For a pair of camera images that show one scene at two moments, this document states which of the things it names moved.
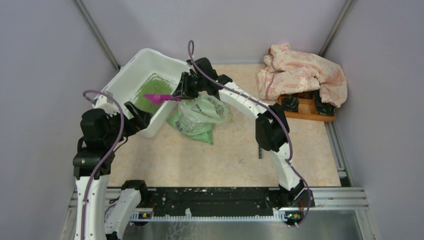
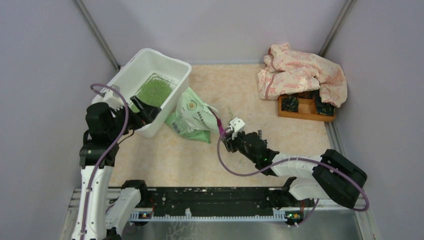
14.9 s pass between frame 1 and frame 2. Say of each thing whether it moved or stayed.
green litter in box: stayed
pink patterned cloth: stayed
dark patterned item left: stayed
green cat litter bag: moved
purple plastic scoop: moved
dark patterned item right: stayed
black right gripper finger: moved
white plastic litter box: stayed
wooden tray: stayed
